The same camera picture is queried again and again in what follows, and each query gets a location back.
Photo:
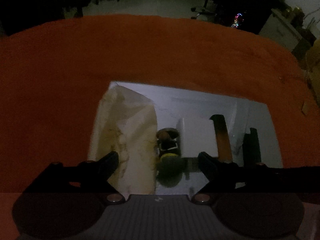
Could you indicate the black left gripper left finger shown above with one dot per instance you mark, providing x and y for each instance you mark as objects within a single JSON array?
[{"x": 65, "y": 201}]

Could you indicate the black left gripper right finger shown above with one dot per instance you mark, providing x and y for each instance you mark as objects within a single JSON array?
[{"x": 247, "y": 205}]

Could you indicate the small toy figurine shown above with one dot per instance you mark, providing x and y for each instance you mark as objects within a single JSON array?
[{"x": 170, "y": 163}]

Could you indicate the beige paper bag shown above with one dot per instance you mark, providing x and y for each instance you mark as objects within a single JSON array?
[{"x": 126, "y": 122}]

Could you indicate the black cylindrical device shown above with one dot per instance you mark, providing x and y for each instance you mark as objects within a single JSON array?
[{"x": 251, "y": 148}]

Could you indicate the white power adapter block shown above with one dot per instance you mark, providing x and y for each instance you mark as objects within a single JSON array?
[{"x": 197, "y": 135}]

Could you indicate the small yellow matchbox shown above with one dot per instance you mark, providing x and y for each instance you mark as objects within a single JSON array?
[{"x": 305, "y": 108}]

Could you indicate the white side cabinet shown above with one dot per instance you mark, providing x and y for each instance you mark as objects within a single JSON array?
[{"x": 278, "y": 29}]

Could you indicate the black office chair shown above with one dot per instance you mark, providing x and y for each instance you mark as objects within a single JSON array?
[{"x": 204, "y": 12}]

